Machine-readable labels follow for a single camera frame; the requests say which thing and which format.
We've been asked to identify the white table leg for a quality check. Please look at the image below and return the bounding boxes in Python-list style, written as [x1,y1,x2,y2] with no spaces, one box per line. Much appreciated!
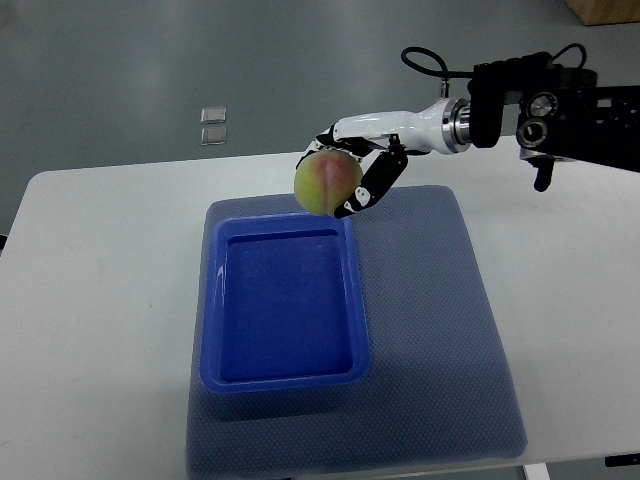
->
[523,463,551,480]

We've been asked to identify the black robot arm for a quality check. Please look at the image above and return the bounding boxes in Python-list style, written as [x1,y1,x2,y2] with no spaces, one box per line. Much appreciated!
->
[401,46,639,192]

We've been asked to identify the blue plastic tray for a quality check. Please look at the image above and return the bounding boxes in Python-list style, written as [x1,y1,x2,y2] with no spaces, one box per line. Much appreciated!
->
[199,213,371,395]

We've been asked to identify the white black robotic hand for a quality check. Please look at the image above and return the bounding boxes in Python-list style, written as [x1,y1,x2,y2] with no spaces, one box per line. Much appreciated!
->
[296,98,471,218]

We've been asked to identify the green red peach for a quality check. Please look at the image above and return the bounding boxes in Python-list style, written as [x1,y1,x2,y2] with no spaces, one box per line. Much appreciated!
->
[293,150,363,216]

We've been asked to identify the wooden box corner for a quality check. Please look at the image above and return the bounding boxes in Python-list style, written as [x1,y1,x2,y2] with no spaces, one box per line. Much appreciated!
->
[565,0,640,26]

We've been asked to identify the upper clear floor tile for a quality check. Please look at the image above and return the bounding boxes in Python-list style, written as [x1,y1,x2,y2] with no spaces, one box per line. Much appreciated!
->
[200,106,227,125]

